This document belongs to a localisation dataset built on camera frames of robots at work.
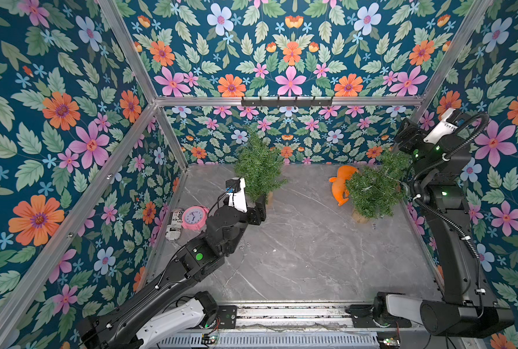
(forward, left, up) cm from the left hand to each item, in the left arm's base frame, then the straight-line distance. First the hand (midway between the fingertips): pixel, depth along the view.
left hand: (258, 193), depth 64 cm
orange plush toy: (+31, -42, -28) cm, 59 cm away
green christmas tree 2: (+6, -42, -11) cm, 44 cm away
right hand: (+10, -49, +16) cm, 52 cm away
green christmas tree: (+17, -1, -6) cm, 18 cm away
